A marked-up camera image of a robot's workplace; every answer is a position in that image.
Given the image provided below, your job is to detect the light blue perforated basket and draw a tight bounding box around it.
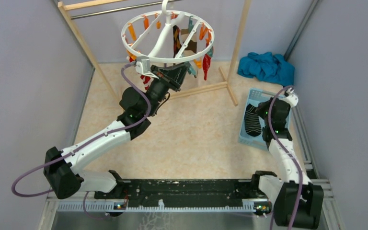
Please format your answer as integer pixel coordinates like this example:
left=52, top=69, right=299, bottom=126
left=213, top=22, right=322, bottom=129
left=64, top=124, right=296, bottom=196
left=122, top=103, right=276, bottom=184
left=238, top=89, right=298, bottom=152

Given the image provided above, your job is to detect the white round clip hanger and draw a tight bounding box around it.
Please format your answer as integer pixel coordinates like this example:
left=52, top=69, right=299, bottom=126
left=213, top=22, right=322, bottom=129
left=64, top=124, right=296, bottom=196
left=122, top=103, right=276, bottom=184
left=121, top=0, right=215, bottom=78

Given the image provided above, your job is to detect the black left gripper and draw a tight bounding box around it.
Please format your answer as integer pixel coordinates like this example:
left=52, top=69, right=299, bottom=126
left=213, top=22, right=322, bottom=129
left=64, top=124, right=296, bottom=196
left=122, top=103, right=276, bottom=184
left=145, top=63, right=191, bottom=117

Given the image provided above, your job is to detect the black orange sock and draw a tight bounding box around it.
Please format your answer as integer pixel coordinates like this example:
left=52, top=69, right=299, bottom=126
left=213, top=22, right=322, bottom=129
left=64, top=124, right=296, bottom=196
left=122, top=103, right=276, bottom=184
left=173, top=25, right=182, bottom=58

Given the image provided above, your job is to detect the red white striped sock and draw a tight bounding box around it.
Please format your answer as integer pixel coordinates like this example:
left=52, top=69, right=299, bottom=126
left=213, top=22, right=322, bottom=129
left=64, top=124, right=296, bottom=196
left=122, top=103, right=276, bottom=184
left=128, top=57, right=152, bottom=90

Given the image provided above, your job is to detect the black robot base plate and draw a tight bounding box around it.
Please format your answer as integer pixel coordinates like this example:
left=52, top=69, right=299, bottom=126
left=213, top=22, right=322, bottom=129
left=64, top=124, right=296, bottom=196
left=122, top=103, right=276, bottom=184
left=94, top=179, right=272, bottom=211

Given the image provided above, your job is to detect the black striped sock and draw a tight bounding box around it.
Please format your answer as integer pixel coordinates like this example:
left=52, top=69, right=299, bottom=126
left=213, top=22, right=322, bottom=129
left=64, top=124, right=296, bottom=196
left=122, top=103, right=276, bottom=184
left=243, top=104, right=262, bottom=137

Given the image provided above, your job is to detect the red snowflake sock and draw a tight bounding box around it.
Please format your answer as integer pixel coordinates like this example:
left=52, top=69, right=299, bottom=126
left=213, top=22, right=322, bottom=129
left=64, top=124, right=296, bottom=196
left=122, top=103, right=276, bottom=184
left=202, top=47, right=214, bottom=81

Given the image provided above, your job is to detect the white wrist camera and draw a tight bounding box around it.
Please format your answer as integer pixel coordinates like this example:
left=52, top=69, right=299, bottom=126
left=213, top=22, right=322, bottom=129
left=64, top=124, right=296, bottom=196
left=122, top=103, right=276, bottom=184
left=135, top=56, right=151, bottom=75
left=281, top=88, right=299, bottom=108

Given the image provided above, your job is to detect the blue crumpled cloth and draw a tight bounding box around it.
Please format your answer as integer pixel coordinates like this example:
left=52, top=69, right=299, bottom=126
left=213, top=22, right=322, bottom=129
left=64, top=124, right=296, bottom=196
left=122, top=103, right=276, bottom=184
left=237, top=52, right=295, bottom=87

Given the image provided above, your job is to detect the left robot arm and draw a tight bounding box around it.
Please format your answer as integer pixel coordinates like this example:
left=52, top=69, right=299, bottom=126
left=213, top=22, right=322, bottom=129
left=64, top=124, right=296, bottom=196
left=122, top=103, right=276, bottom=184
left=44, top=62, right=191, bottom=199

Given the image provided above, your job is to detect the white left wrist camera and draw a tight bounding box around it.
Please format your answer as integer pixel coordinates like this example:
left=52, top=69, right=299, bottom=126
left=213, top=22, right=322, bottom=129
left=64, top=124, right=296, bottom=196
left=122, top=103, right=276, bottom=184
left=135, top=56, right=151, bottom=75

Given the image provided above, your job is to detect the light wooden rack frame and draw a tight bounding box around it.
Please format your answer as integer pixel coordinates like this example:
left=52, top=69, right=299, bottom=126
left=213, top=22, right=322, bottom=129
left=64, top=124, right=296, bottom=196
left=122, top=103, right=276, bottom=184
left=57, top=0, right=252, bottom=106

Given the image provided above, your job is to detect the brown beige sock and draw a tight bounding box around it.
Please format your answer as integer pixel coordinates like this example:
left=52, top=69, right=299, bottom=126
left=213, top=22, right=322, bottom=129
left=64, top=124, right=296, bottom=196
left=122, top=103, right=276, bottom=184
left=180, top=29, right=198, bottom=57

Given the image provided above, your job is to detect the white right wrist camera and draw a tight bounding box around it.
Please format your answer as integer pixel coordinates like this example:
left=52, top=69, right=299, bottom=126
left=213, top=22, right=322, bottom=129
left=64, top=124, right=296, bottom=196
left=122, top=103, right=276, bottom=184
left=281, top=88, right=299, bottom=108

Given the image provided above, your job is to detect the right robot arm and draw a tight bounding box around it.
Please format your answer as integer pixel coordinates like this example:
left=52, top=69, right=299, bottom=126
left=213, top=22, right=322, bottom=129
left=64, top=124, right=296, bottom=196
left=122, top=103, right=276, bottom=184
left=251, top=98, right=324, bottom=230

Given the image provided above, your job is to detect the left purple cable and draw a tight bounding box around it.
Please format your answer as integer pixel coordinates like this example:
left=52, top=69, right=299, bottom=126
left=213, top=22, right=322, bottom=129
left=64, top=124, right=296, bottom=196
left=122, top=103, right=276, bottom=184
left=11, top=62, right=152, bottom=197

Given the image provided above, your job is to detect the metal hanging rod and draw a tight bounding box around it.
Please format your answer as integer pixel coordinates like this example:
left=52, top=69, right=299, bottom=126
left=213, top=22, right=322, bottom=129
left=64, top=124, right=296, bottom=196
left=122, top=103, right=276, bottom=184
left=69, top=0, right=184, bottom=20

